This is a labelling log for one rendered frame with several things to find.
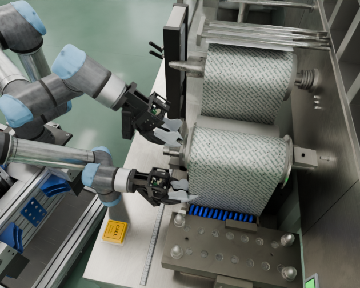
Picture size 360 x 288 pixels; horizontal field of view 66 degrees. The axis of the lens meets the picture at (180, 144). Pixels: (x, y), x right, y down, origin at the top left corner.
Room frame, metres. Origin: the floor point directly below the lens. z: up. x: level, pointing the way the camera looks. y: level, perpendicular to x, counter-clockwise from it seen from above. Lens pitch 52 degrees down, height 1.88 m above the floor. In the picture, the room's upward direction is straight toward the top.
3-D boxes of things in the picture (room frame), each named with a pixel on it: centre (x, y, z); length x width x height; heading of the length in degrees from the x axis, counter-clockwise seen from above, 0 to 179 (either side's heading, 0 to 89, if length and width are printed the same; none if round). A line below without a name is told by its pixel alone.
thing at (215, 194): (0.39, -0.14, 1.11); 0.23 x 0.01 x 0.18; 79
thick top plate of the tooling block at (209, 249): (0.26, -0.16, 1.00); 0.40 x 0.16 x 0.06; 79
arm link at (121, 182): (0.45, 0.17, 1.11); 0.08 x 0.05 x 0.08; 169
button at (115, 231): (0.35, 0.23, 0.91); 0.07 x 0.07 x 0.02; 79
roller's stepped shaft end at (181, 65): (0.73, 0.01, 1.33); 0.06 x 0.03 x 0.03; 79
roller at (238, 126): (0.56, -0.17, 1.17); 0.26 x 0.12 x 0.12; 79
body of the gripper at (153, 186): (0.43, 0.09, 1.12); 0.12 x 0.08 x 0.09; 79
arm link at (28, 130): (0.83, 0.67, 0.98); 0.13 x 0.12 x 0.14; 132
